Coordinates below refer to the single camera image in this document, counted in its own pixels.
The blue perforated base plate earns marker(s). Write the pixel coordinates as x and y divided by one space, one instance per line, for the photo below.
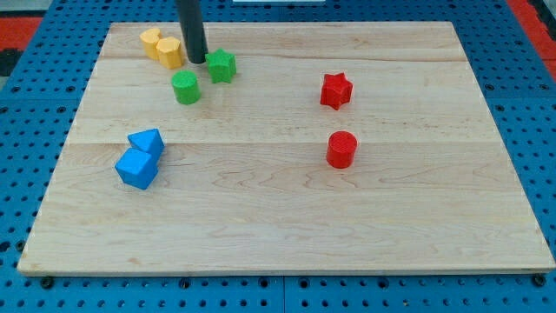
39 101

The red cylinder block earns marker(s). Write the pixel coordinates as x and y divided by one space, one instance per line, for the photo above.
341 149

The yellow hexagon block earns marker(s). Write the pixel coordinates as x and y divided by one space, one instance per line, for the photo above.
169 51

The red star block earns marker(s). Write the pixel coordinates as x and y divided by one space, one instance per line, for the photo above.
336 90

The wooden board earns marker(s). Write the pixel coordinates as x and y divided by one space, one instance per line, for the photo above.
243 184

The green cylinder block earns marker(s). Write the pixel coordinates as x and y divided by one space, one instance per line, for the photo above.
185 86

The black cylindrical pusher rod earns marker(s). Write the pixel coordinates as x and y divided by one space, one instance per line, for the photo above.
191 21

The green star block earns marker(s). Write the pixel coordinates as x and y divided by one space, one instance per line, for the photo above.
221 66

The blue cube block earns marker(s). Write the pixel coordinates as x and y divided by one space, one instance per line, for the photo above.
137 168

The blue triangle block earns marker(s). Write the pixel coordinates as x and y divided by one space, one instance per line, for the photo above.
149 141

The yellow heart block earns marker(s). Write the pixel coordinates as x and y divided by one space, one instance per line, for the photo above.
150 39

